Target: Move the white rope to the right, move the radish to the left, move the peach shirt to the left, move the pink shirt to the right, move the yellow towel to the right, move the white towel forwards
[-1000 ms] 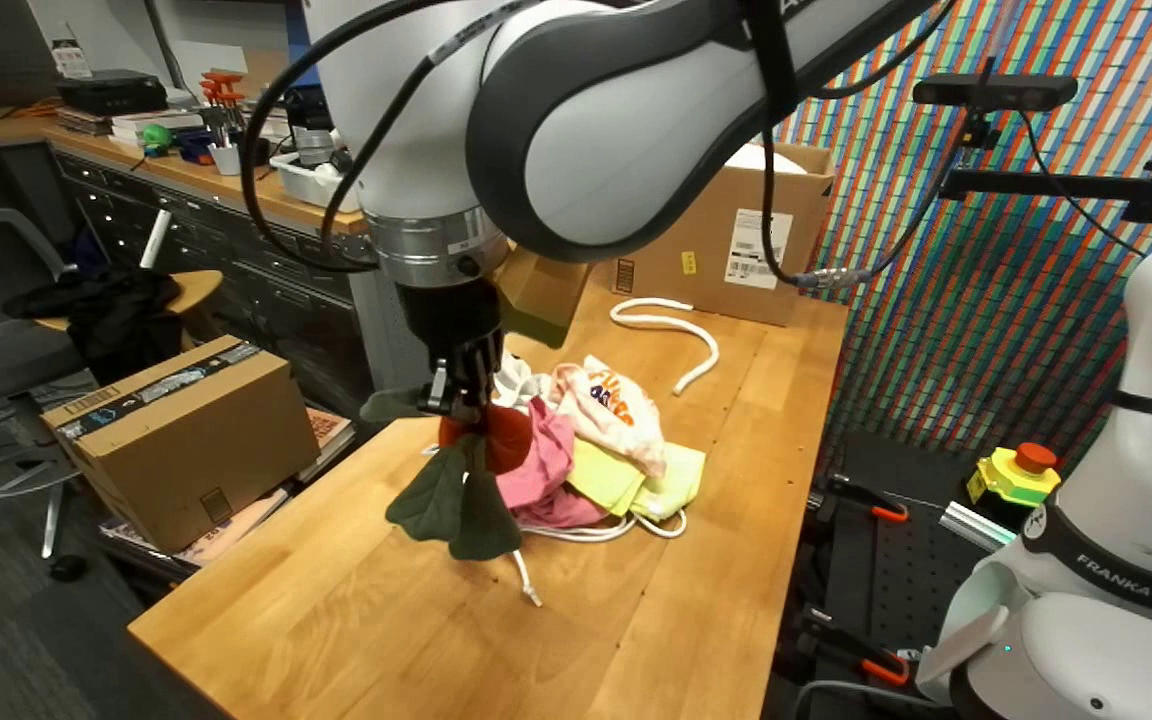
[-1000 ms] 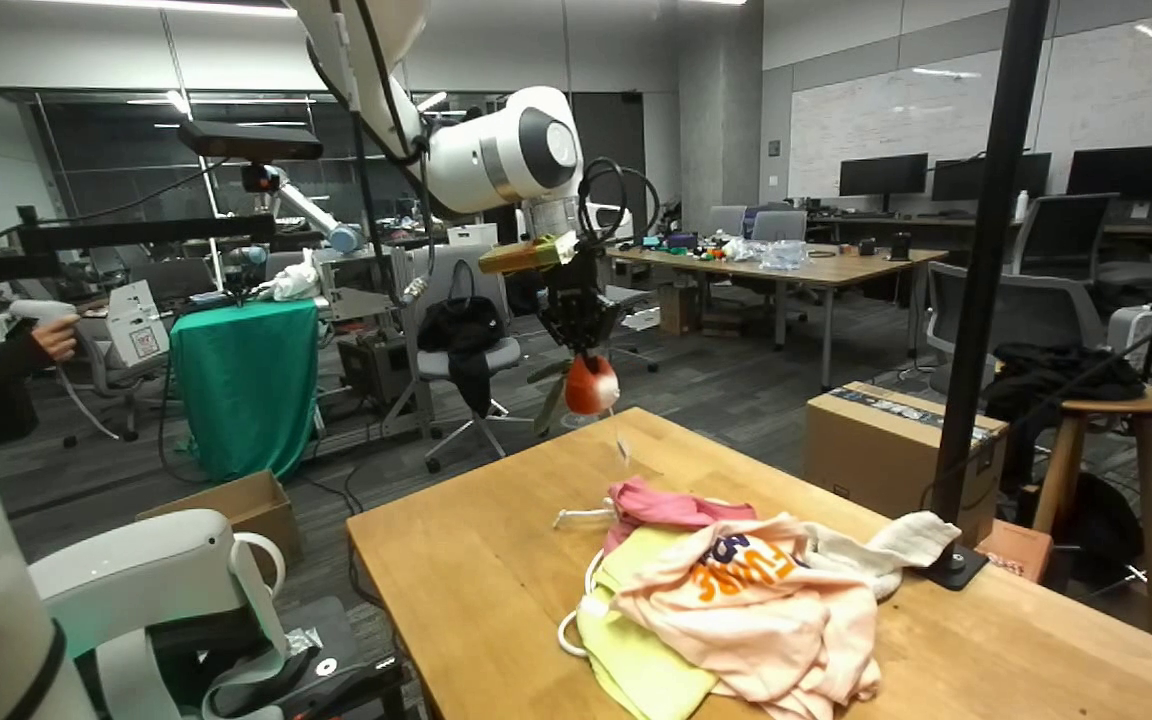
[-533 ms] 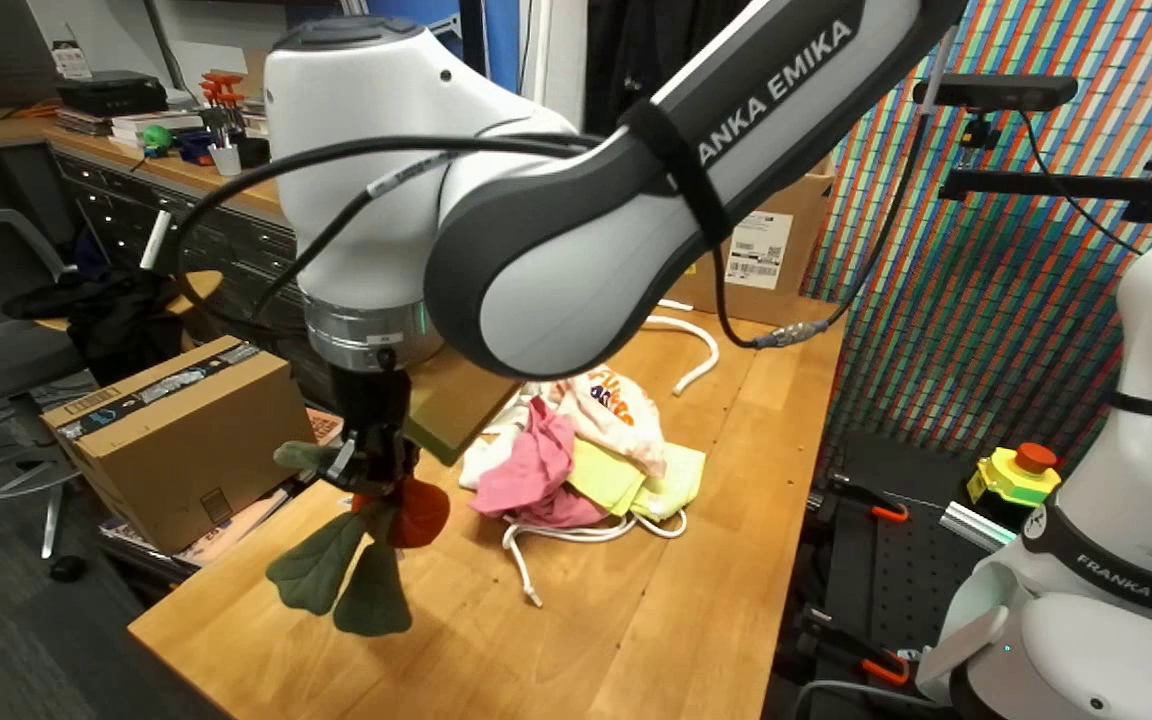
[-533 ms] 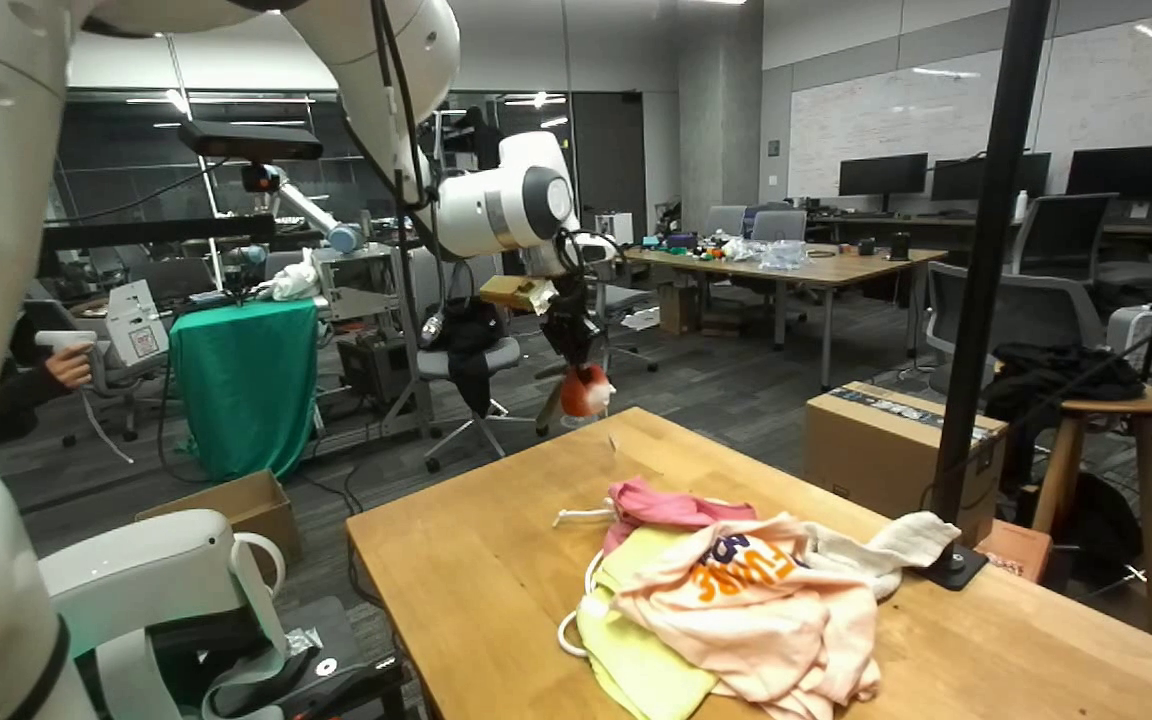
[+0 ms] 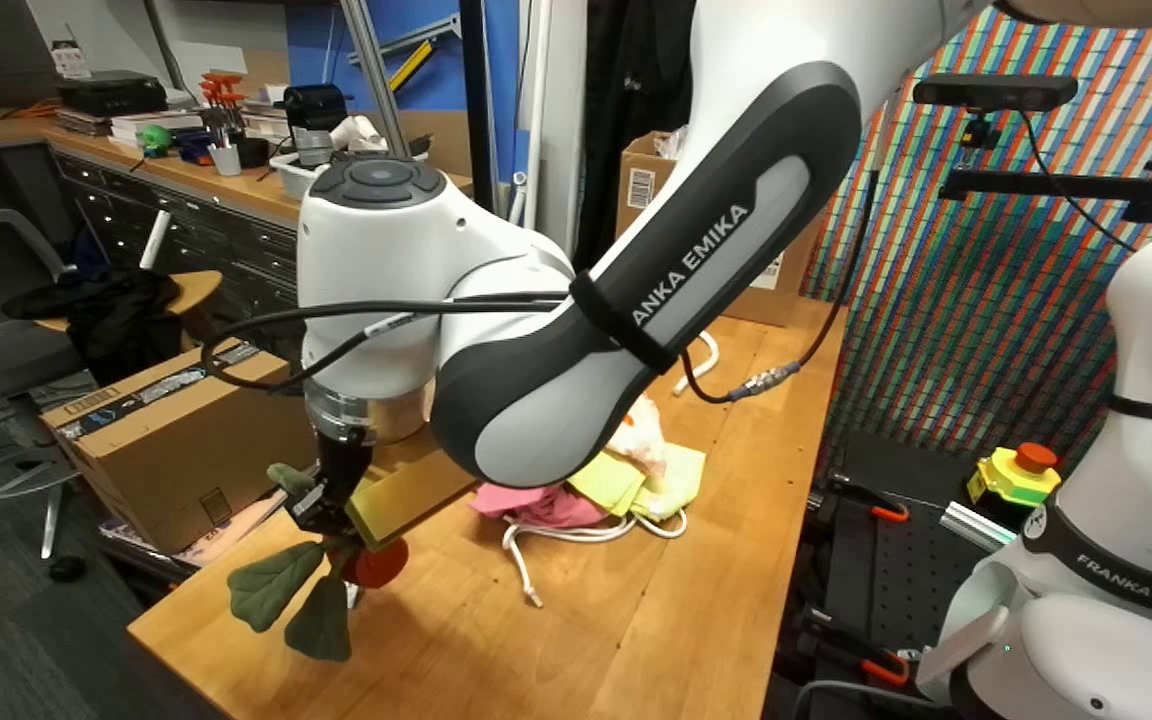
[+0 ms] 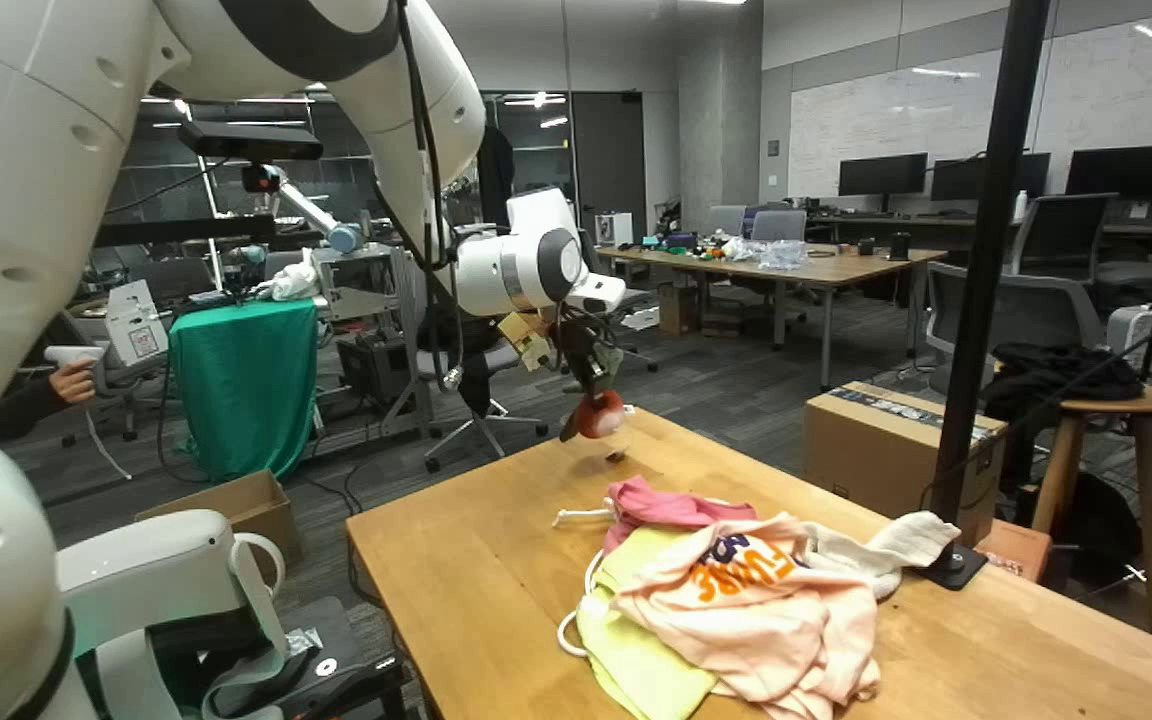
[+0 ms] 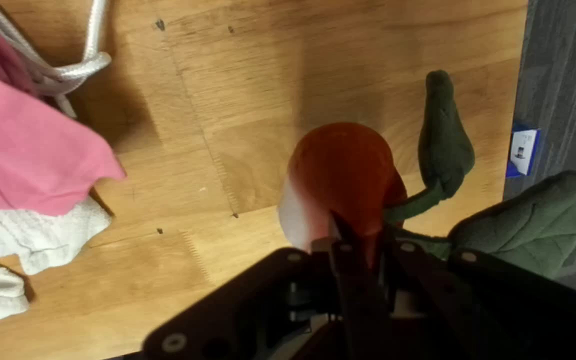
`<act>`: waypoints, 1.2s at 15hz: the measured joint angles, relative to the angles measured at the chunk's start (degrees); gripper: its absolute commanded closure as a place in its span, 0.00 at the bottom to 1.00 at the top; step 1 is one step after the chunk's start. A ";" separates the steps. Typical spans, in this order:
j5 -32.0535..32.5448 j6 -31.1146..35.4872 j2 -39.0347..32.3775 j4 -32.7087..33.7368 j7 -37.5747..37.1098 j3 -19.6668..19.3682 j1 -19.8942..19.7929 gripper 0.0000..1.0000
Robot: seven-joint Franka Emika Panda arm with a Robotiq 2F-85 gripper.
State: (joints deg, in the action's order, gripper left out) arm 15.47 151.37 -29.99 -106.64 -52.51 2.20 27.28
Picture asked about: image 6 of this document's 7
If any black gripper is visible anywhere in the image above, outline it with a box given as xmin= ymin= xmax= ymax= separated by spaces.
xmin=545 ymin=310 xmax=619 ymax=406

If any red radish plush toy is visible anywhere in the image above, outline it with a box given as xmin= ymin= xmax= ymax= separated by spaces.
xmin=555 ymin=388 xmax=633 ymax=445

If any pink cloth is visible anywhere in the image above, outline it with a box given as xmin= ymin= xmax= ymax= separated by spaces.
xmin=599 ymin=477 xmax=759 ymax=552

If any peach shirt with orange print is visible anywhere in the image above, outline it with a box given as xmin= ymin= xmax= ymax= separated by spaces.
xmin=613 ymin=512 xmax=904 ymax=720

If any white handheld controller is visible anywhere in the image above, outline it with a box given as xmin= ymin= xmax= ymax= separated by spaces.
xmin=40 ymin=339 xmax=111 ymax=375

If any person hand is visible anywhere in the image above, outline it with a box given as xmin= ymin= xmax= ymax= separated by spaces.
xmin=49 ymin=362 xmax=103 ymax=406

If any black handbag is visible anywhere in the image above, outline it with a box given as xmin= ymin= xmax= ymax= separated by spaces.
xmin=452 ymin=317 xmax=501 ymax=416

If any grey office chair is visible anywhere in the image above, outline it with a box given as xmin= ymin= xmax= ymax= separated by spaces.
xmin=392 ymin=262 xmax=551 ymax=477

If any wooden office desk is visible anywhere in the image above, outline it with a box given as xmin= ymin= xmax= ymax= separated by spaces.
xmin=594 ymin=241 xmax=951 ymax=393

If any yellow-green cloth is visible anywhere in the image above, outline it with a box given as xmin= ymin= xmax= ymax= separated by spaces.
xmin=573 ymin=525 xmax=721 ymax=720

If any cardboard box with printed tape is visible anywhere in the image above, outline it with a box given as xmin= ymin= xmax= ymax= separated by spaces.
xmin=797 ymin=375 xmax=1013 ymax=552

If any white cloth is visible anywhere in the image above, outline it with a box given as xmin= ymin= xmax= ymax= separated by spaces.
xmin=810 ymin=509 xmax=965 ymax=601

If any black computer monitor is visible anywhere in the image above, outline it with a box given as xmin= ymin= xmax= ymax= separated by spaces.
xmin=837 ymin=152 xmax=933 ymax=204
xmin=1069 ymin=138 xmax=1152 ymax=204
xmin=933 ymin=146 xmax=1058 ymax=204

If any small brown cardboard box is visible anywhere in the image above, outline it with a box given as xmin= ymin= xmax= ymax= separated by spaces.
xmin=148 ymin=471 xmax=303 ymax=575

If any black vertical pole stand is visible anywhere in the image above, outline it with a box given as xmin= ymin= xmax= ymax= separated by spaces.
xmin=892 ymin=0 xmax=1051 ymax=591

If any grey mesh chair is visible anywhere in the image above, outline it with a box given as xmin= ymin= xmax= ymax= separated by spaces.
xmin=928 ymin=256 xmax=1113 ymax=393

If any black jacket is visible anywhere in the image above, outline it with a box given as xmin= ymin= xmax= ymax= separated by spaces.
xmin=979 ymin=339 xmax=1148 ymax=430

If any white paper sign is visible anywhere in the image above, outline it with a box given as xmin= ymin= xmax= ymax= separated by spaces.
xmin=103 ymin=274 xmax=173 ymax=370

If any wooden stool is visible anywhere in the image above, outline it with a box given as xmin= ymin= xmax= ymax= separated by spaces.
xmin=1034 ymin=383 xmax=1152 ymax=633

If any black stereo camera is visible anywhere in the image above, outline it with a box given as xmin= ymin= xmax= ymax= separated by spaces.
xmin=182 ymin=115 xmax=327 ymax=195

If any black camera boom bar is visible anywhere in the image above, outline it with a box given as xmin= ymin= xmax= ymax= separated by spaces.
xmin=92 ymin=212 xmax=279 ymax=250

